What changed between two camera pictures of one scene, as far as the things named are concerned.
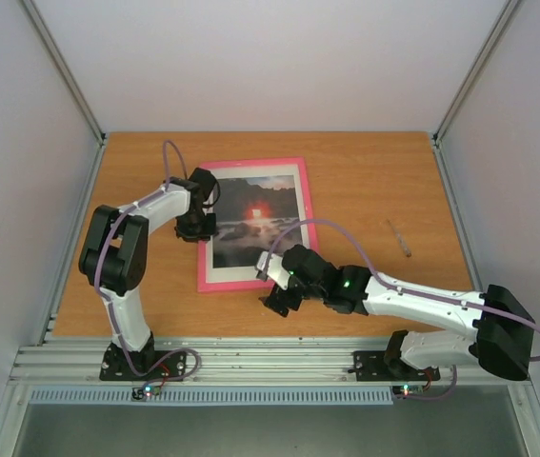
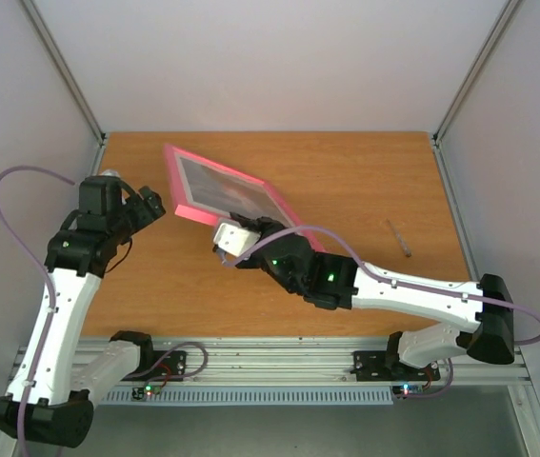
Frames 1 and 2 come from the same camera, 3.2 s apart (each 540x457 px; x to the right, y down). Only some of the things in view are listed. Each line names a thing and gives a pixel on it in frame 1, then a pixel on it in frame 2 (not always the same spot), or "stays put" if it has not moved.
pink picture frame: (225, 279) to (315, 248)
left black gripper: (183, 230) to (153, 201)
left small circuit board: (143, 393) stays put
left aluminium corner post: (67, 71) stays put
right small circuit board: (404, 390) stays put
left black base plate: (114, 367) stays put
